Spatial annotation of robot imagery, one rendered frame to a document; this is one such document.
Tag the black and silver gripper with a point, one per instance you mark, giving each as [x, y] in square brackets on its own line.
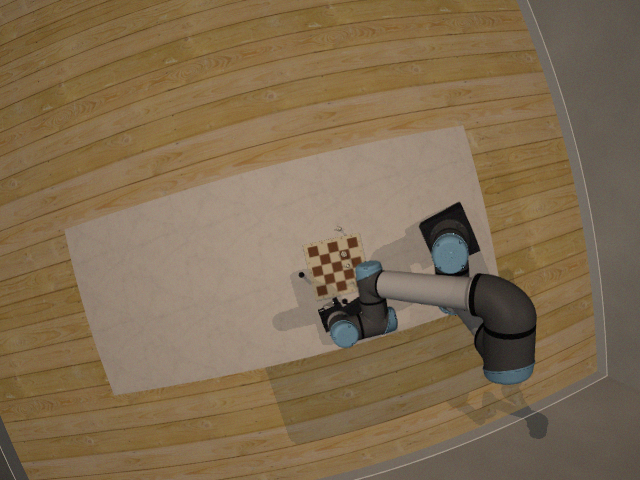
[333, 307]

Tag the brown and cream chessboard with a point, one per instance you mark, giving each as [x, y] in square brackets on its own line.
[328, 274]

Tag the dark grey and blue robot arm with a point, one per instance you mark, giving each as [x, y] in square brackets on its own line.
[507, 345]

